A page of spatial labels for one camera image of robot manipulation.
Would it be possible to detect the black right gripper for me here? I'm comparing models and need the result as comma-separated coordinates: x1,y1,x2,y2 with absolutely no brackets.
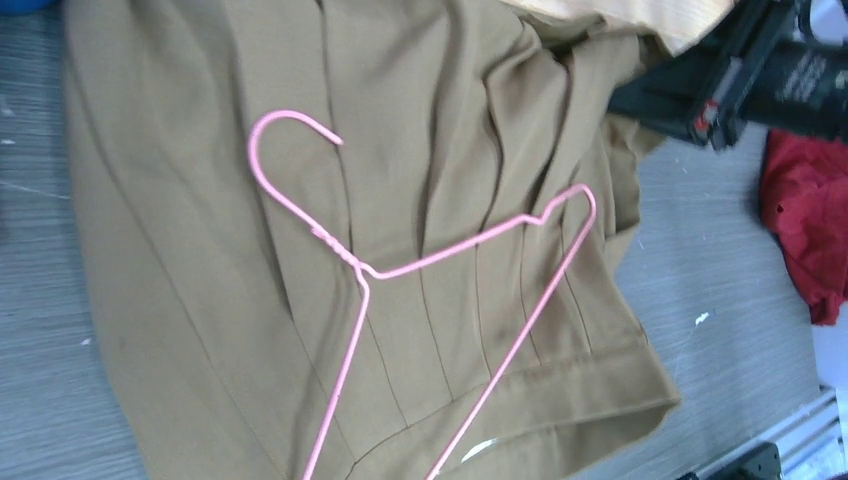
608,1,847,150

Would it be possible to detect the pink wire hanger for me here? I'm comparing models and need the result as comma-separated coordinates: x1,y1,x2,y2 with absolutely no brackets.
247,109,598,480

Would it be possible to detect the tan garment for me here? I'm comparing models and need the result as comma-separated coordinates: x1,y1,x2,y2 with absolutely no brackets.
63,1,680,479

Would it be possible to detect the wooden hanger rack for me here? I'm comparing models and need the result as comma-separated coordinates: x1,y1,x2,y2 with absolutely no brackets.
505,0,736,54

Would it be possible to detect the red garment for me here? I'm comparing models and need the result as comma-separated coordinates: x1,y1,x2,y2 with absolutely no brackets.
759,130,847,326

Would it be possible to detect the blue plastic basket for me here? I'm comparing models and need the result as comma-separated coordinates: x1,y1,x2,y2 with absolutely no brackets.
0,0,57,15

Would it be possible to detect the aluminium rail frame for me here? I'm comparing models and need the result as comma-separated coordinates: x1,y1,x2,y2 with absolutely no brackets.
679,387,847,480

